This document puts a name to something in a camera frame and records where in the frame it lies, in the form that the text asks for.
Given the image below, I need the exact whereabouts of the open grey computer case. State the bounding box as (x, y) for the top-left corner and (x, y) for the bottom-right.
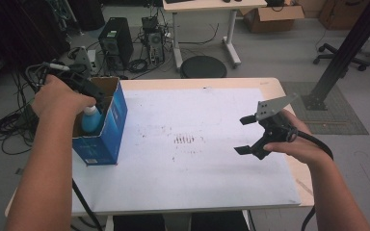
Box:
(141, 15), (167, 65)

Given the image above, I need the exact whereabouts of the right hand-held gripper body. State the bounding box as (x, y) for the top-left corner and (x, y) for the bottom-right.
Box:
(250, 93), (300, 161)

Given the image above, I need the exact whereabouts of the black computer tower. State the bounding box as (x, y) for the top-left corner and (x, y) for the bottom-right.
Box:
(97, 16), (135, 71)

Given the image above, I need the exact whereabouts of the white paper sheet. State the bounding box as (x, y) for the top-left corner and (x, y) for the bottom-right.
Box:
(71, 87), (302, 216)

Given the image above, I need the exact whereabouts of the blue cardboard box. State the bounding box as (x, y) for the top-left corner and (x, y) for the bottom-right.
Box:
(71, 76), (129, 167)

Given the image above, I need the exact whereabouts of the person's right hand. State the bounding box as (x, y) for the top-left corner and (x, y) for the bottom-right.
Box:
(263, 109), (333, 167)

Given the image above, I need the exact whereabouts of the dark curtain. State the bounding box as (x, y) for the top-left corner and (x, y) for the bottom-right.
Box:
(0, 0), (71, 66)

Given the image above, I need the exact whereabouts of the closed brown cardboard box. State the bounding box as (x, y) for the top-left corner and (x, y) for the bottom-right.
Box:
(317, 0), (370, 32)

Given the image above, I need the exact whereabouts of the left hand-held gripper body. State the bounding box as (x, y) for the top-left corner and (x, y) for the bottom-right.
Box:
(41, 62), (107, 104)

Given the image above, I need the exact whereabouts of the blue bottle with white cap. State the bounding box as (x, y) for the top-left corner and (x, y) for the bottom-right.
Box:
(81, 105), (105, 134)

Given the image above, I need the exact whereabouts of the white-legged wooden desk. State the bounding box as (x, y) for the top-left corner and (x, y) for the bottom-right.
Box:
(162, 0), (268, 70)

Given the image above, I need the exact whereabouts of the black metal stand post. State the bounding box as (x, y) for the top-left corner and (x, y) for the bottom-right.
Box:
(302, 0), (370, 112)

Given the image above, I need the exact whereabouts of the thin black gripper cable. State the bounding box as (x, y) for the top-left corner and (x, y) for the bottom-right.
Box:
(71, 178), (104, 231)

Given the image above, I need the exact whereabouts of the thick black gripper cable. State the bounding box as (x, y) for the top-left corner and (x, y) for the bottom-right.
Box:
(288, 127), (335, 231)

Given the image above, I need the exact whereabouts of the black cable bundle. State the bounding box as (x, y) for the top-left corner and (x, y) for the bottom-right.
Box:
(0, 102), (37, 157)

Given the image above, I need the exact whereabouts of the open brown cardboard box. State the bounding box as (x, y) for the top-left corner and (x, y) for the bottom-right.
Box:
(239, 4), (305, 34)

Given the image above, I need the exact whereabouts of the black office chair base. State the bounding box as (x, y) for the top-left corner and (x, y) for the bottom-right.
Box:
(312, 42), (370, 72)

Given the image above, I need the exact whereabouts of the person's left hand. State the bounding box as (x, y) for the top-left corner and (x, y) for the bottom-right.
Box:
(32, 75), (97, 121)

